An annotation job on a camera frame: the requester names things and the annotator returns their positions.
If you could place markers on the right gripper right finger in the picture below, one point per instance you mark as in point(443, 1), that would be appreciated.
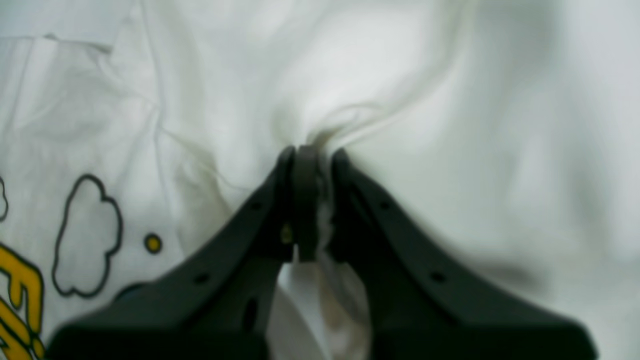
point(423, 304)

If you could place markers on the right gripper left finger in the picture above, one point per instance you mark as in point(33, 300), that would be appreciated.
point(216, 305)

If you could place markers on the white printed t-shirt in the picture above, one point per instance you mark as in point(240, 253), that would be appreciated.
point(132, 130)

